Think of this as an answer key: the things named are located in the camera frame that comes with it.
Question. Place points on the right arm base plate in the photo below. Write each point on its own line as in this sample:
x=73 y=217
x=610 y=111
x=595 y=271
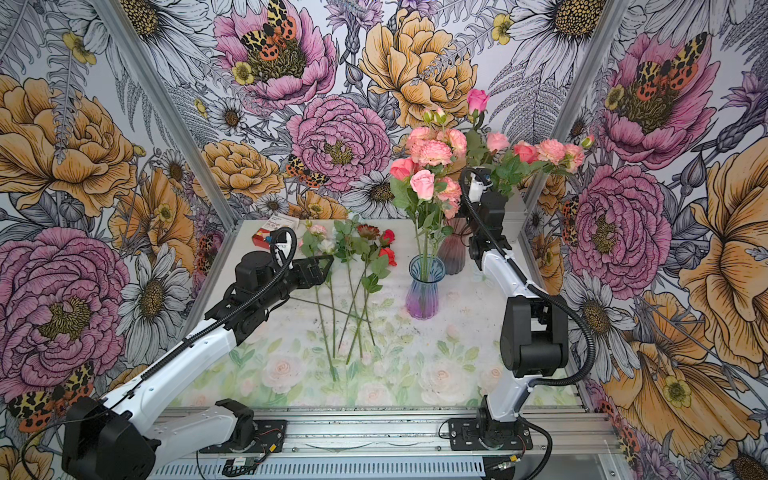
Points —
x=482 y=433

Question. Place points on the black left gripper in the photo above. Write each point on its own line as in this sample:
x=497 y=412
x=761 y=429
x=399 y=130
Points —
x=318 y=276

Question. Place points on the aluminium rail frame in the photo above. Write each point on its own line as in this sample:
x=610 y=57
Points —
x=404 y=444

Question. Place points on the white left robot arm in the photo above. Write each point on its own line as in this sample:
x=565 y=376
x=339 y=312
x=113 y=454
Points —
x=120 y=437

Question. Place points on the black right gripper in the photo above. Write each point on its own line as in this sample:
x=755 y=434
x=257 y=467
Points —
x=462 y=213

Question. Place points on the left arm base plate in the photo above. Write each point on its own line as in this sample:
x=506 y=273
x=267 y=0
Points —
x=251 y=434

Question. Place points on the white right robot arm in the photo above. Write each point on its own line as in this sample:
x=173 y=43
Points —
x=533 y=338

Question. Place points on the pink purple glass vase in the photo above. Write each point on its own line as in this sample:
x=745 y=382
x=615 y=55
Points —
x=422 y=300

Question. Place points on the pink rose stem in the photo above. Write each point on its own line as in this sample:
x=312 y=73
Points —
x=422 y=184
x=490 y=150
x=514 y=167

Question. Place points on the dark pink glass vase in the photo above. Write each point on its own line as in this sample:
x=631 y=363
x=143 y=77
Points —
x=453 y=250

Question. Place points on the pink flower stem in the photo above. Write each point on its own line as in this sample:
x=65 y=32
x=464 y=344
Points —
x=401 y=172
x=452 y=155
x=316 y=242
x=424 y=150
x=554 y=157
x=450 y=198

